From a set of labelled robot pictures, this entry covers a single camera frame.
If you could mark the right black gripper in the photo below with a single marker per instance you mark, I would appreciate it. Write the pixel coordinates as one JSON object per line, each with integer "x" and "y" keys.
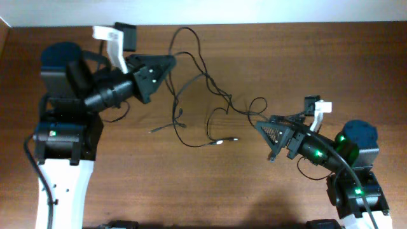
{"x": 296, "y": 138}

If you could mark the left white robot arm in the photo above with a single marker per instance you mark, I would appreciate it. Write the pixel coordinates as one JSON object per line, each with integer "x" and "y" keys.
{"x": 79, "y": 86}

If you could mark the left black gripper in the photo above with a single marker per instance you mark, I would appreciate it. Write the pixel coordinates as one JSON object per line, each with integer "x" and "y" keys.
{"x": 145, "y": 84}

